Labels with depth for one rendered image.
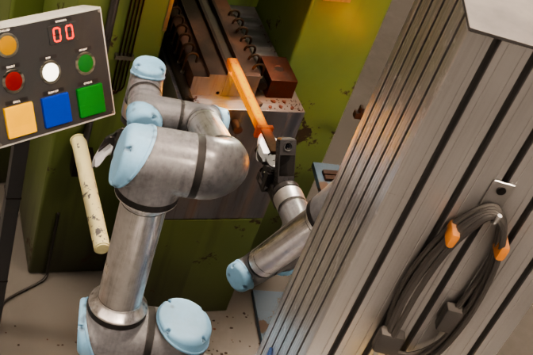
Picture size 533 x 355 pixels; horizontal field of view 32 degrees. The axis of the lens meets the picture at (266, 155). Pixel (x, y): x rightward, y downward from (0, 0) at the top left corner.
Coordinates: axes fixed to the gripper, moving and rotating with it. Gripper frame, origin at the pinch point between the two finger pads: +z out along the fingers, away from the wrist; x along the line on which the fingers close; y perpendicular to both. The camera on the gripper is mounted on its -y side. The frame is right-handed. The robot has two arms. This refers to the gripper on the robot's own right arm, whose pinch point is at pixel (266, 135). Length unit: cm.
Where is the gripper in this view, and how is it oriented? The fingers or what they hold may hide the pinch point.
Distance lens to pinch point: 242.5
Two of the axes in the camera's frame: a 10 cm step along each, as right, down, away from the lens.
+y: -2.7, 7.5, 6.1
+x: 9.2, 0.1, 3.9
